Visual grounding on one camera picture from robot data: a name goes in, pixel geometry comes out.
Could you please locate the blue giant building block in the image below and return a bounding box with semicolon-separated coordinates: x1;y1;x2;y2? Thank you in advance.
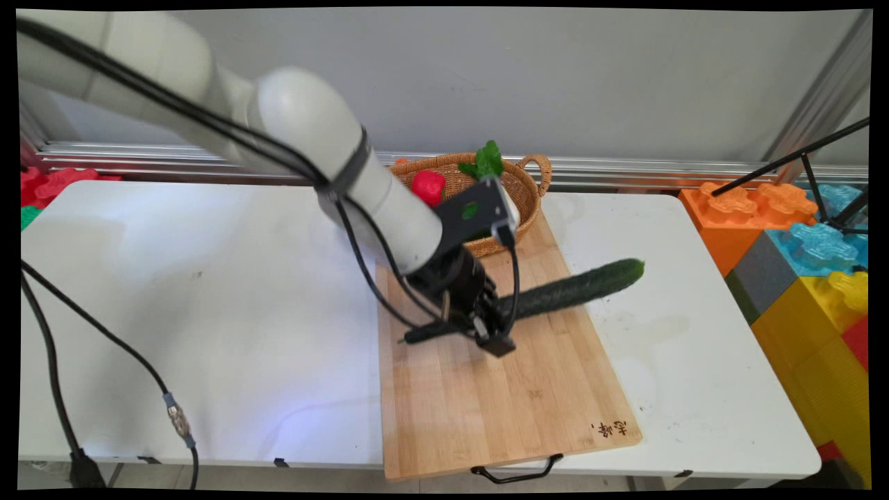
764;184;869;278

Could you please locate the black cable with metal connector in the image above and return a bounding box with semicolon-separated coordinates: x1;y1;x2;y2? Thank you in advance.
21;259;201;490

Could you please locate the black cable with plug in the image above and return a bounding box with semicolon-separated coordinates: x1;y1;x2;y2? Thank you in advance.
21;276;106;489

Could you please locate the wooden cutting board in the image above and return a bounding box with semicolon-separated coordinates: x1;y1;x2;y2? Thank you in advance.
376;212;643;485

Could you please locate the orange giant building block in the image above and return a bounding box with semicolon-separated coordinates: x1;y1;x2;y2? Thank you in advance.
679;182;820;278

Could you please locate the green leafy toy vegetable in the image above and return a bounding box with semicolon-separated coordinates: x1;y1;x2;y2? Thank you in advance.
458;140;505;180

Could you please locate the woven wicker basket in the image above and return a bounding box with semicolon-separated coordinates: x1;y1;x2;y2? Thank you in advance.
389;153;553;259

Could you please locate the red toy tomato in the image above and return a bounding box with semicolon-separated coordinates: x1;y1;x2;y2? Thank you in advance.
410;169;447;208

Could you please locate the grey giant building block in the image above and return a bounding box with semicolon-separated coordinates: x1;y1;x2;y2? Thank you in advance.
726;231;799;326

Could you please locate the aluminium frame rail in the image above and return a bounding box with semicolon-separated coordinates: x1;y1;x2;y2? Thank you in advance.
38;141;869;192

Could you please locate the yellow giant building block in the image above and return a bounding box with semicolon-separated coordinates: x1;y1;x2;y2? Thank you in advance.
751;271;872;488

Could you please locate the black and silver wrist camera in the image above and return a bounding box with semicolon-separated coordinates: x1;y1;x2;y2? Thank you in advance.
434;176;521;255

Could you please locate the black camera cable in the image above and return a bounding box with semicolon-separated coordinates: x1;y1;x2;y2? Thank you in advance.
495;224;522;340

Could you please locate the black tripod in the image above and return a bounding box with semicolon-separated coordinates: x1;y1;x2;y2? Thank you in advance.
712;118;870;237

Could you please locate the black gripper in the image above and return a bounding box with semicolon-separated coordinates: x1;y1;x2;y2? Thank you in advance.
406;244;517;359

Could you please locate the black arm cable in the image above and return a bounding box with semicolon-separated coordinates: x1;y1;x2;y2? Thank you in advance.
17;19;445;331

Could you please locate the red giant building block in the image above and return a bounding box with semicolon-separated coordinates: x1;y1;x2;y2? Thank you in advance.
842;316;870;373
21;167;123;209

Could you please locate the aluminium frame post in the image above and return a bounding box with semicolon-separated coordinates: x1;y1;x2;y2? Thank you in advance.
763;10;873;185
17;97;70;148

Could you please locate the dark green toy cucumber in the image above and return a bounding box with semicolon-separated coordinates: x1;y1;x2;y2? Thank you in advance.
403;258;646;346

